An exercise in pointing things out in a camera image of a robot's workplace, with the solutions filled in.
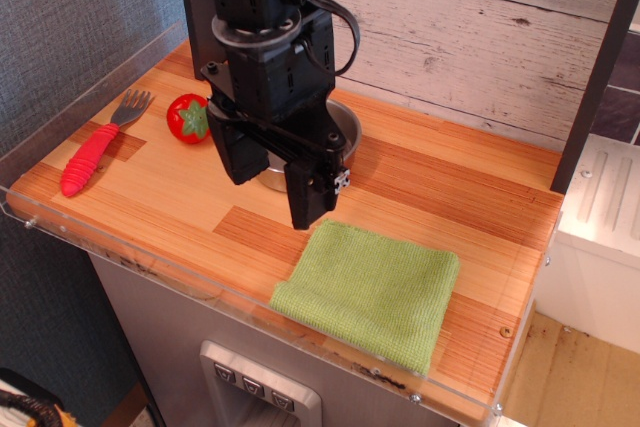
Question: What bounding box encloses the dark left shelf post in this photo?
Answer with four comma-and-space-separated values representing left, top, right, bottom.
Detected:
183, 0, 224, 80

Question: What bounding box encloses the dark shelf post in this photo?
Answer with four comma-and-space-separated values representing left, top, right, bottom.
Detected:
550, 0, 639, 194
183, 0, 224, 80

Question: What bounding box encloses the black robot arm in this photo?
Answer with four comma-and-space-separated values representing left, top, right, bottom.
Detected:
203, 0, 360, 230

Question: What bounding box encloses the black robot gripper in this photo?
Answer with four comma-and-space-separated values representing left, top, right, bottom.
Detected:
202, 10, 348, 230

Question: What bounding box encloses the red toy tomato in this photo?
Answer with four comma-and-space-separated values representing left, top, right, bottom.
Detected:
166, 93, 210, 144

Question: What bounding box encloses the dark right shelf post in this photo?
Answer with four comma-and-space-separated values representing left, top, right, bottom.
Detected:
550, 0, 639, 194

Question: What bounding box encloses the red handled fork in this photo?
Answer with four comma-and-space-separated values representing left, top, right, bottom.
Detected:
60, 90, 151, 197

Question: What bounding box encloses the grey toy cabinet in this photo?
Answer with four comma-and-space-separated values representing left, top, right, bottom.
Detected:
92, 257, 489, 426

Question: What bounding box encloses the stainless steel pot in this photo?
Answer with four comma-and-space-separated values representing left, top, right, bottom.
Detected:
257, 99, 362, 193

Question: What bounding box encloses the silver dispenser button panel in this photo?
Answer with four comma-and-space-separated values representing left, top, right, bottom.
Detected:
199, 340, 323, 427

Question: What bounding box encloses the green towel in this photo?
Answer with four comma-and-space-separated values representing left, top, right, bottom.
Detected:
269, 220, 460, 375

